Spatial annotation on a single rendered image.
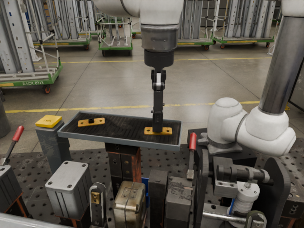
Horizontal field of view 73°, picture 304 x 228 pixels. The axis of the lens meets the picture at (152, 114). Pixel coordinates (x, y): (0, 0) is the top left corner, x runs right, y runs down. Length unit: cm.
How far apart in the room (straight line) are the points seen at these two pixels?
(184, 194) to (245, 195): 15
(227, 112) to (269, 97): 20
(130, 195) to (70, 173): 17
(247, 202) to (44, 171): 102
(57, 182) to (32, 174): 72
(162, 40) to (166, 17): 5
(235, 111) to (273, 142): 21
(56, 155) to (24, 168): 57
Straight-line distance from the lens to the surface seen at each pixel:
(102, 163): 123
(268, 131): 100
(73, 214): 64
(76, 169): 62
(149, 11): 48
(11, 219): 72
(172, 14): 49
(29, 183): 126
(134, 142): 59
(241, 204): 61
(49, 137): 77
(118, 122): 69
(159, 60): 51
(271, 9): 859
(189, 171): 61
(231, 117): 106
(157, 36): 49
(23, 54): 448
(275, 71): 95
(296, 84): 366
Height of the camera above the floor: 152
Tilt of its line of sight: 29 degrees down
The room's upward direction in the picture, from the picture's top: straight up
